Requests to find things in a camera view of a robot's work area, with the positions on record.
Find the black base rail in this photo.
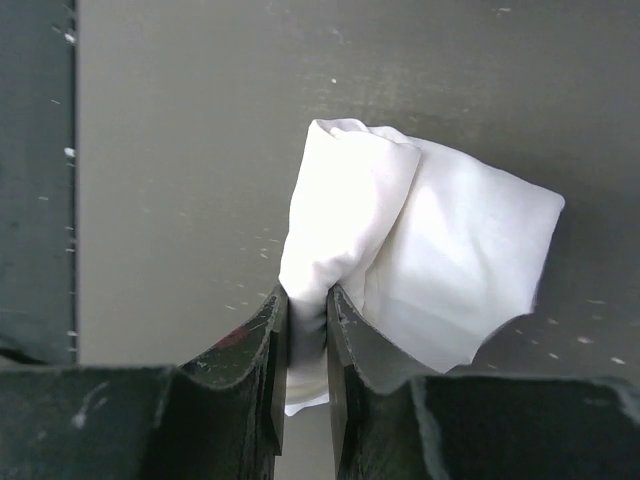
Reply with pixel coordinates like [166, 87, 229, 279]
[1, 1, 78, 365]

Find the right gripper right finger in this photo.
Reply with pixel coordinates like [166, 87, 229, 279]
[327, 287, 639, 479]

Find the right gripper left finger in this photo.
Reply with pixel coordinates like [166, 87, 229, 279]
[1, 287, 288, 479]

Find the white underwear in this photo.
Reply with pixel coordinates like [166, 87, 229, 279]
[278, 118, 565, 416]

